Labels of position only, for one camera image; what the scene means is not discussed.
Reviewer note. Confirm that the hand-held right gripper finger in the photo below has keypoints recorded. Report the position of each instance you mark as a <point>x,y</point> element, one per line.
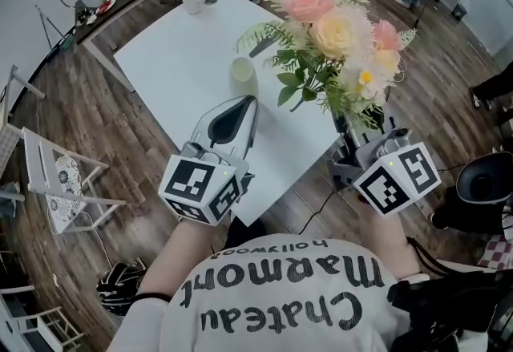
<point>349,144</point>

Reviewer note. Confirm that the mop with green head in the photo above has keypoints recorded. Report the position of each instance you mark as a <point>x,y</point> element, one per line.
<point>69,41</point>

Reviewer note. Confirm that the table with checkered cloth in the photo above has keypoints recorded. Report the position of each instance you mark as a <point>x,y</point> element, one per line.
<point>8,142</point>

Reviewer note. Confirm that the person's white printed shirt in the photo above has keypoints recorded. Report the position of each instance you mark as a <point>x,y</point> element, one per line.
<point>260,342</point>

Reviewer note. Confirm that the person's black trousers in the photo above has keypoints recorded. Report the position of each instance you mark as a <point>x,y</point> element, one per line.
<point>246,234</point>

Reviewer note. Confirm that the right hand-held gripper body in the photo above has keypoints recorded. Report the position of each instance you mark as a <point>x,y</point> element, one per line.
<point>397,182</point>

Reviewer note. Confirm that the white vase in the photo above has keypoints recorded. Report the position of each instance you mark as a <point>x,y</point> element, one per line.
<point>246,83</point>

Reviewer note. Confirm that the red white checkered cloth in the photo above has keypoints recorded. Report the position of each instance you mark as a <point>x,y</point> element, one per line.
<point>499,252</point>

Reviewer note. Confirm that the white wooden chair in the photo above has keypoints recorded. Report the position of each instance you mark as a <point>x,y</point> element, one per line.
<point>38,166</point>

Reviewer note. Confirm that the floral seat cushion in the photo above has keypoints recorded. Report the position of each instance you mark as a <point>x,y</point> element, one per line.
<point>66,198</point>

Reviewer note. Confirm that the small black bin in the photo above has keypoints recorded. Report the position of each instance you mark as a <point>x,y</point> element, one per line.
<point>460,11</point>

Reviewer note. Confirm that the pink yellow flowers bouquet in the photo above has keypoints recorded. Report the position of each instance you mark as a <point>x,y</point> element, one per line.
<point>340,33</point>

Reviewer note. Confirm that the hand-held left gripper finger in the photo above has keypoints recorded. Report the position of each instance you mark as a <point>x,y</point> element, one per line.
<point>244,130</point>

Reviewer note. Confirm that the red plate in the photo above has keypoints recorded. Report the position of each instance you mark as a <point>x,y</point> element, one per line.
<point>106,6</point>

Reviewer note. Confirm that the black and white glove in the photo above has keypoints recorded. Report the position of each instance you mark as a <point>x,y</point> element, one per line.
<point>120,288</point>

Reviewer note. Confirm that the white table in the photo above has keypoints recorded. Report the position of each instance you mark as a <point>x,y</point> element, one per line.
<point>168,61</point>

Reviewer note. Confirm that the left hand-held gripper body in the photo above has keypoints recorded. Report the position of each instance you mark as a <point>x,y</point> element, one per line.
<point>196,190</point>

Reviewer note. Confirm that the black clip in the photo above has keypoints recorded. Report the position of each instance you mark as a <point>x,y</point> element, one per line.
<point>260,47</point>

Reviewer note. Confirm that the person's left forearm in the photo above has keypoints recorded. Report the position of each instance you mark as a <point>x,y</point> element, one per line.
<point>172,258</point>

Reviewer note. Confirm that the person's right forearm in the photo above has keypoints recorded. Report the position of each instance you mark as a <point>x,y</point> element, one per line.
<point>384,246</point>

